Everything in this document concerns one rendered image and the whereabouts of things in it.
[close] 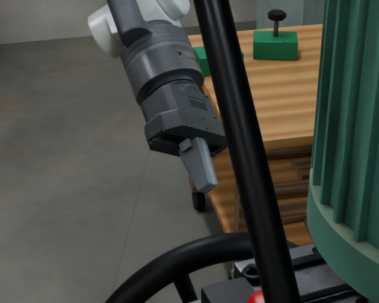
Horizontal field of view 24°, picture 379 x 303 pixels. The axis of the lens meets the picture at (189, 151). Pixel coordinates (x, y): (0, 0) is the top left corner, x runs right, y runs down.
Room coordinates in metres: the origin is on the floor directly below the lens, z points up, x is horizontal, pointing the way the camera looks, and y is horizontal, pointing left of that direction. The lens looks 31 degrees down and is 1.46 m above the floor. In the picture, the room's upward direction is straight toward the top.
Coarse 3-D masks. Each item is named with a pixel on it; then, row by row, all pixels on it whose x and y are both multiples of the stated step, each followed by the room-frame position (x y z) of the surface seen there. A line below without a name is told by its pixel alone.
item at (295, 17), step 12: (264, 0) 2.86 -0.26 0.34; (276, 0) 2.75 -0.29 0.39; (288, 0) 2.64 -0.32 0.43; (300, 0) 2.54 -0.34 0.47; (312, 0) 2.52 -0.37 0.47; (324, 0) 2.53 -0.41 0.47; (264, 12) 2.86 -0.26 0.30; (288, 12) 2.63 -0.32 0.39; (300, 12) 2.53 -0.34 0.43; (312, 12) 2.52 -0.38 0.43; (264, 24) 2.85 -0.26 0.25; (288, 24) 2.62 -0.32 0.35; (300, 24) 2.52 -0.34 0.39; (312, 24) 2.52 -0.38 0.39
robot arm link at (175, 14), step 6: (162, 0) 1.02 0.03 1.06; (168, 0) 1.02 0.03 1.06; (174, 0) 1.02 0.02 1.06; (180, 0) 1.03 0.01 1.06; (186, 0) 1.05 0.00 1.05; (162, 6) 1.02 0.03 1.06; (168, 6) 1.02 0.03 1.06; (174, 6) 1.02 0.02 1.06; (180, 6) 1.02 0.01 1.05; (186, 6) 1.03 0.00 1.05; (168, 12) 1.02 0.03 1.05; (174, 12) 1.02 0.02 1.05; (180, 12) 1.02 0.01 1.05; (186, 12) 1.03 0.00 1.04; (174, 18) 1.02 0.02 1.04; (180, 18) 1.04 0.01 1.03
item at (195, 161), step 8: (184, 144) 0.88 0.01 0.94; (192, 144) 0.87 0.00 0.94; (200, 144) 0.87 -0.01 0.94; (184, 152) 0.87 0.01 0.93; (192, 152) 0.87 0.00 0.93; (200, 152) 0.86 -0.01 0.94; (184, 160) 0.87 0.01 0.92; (192, 160) 0.86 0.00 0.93; (200, 160) 0.86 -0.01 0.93; (192, 168) 0.86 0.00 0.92; (200, 168) 0.85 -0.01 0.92; (208, 168) 0.85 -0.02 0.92; (192, 176) 0.85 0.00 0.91; (200, 176) 0.84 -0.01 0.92; (208, 176) 0.84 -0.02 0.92; (200, 184) 0.84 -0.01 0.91; (208, 184) 0.83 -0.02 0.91
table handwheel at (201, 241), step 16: (208, 240) 0.67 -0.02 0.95; (224, 240) 0.67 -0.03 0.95; (240, 240) 0.68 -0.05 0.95; (288, 240) 0.71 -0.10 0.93; (160, 256) 0.66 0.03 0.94; (176, 256) 0.66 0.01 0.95; (192, 256) 0.66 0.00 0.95; (208, 256) 0.66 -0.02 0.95; (224, 256) 0.67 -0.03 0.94; (240, 256) 0.67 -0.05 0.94; (144, 272) 0.65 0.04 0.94; (160, 272) 0.64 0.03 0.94; (176, 272) 0.65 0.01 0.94; (128, 288) 0.64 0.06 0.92; (144, 288) 0.64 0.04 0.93; (160, 288) 0.64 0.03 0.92; (176, 288) 0.66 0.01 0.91; (192, 288) 0.66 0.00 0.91
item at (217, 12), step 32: (224, 0) 0.33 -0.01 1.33; (224, 32) 0.32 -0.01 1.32; (224, 64) 0.31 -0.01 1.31; (224, 96) 0.30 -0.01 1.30; (224, 128) 0.30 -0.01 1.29; (256, 128) 0.30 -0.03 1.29; (256, 160) 0.29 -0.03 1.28; (256, 192) 0.28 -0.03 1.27; (256, 224) 0.27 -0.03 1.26; (256, 256) 0.27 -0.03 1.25; (288, 256) 0.27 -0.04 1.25; (288, 288) 0.26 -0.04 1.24
